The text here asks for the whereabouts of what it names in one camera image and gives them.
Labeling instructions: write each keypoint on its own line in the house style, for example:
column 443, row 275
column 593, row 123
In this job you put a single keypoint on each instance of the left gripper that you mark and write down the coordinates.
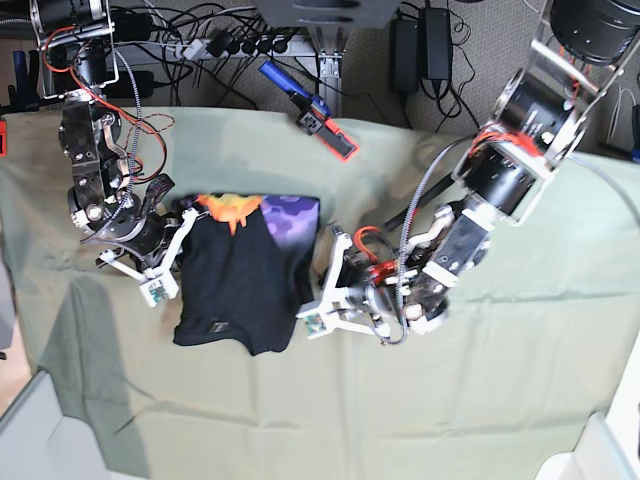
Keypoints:
column 349, row 299

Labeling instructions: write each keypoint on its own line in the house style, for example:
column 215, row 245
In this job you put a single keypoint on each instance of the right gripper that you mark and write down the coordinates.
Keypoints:
column 143, row 237

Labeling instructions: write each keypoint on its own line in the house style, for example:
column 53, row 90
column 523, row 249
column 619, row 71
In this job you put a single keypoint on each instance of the dark navy T-shirt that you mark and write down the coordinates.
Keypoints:
column 245, row 269

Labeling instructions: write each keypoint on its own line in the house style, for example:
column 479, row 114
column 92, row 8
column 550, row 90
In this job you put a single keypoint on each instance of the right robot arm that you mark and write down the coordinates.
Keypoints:
column 110, row 200

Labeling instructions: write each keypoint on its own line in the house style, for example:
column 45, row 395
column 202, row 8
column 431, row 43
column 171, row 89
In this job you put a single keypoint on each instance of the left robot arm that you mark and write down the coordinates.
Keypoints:
column 579, row 50

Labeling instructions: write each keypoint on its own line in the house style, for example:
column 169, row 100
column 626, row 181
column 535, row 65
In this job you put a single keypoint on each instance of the light green table cloth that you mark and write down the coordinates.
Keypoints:
column 536, row 340

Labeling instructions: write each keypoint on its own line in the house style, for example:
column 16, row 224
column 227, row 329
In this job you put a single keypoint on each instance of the blue orange bar clamp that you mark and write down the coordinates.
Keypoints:
column 315, row 117

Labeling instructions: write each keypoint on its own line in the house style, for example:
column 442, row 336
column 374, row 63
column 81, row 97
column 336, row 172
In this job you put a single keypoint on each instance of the blue clamp at left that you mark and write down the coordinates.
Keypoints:
column 23, row 95

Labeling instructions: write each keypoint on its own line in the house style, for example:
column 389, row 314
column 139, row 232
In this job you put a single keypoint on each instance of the white bin left corner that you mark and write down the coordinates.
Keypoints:
column 39, row 442

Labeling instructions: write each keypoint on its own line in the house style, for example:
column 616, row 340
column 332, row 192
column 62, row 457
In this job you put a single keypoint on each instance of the white bin corner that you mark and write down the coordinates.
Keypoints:
column 608, row 448
column 39, row 442

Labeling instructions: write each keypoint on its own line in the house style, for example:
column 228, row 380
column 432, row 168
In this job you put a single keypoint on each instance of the white power strip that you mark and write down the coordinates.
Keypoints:
column 225, row 45

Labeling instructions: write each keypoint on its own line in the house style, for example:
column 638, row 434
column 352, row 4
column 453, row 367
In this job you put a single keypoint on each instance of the black power adapter brick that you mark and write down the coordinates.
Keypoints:
column 404, row 69

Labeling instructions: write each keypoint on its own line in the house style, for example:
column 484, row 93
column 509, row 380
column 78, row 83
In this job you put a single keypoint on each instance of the white bin right corner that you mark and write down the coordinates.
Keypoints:
column 608, row 448

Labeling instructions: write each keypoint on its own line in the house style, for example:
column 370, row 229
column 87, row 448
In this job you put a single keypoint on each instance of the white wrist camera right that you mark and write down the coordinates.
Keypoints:
column 156, row 290

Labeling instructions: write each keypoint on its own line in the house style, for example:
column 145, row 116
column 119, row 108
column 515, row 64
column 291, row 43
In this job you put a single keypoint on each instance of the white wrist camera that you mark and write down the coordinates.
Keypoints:
column 156, row 290
column 314, row 325

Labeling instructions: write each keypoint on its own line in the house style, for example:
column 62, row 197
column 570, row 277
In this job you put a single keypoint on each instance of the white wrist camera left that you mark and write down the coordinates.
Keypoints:
column 314, row 325

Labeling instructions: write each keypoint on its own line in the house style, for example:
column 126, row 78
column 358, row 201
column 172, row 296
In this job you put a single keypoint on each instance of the aluminium frame post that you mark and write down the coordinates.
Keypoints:
column 329, row 42

